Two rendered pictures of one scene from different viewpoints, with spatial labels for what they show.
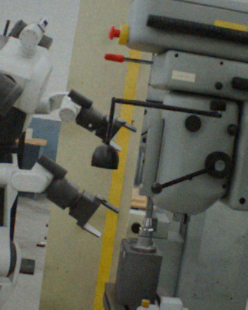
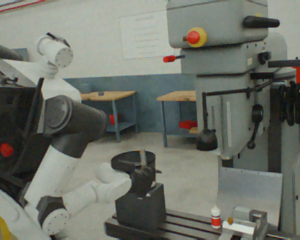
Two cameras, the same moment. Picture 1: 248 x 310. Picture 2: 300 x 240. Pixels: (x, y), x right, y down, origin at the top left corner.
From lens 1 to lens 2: 1.62 m
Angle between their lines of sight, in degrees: 52
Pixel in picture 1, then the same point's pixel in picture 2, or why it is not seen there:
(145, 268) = (159, 197)
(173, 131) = (239, 102)
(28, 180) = (121, 188)
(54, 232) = not seen: outside the picture
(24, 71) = (73, 92)
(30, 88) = not seen: hidden behind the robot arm
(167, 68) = (245, 58)
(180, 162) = (246, 121)
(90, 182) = not seen: outside the picture
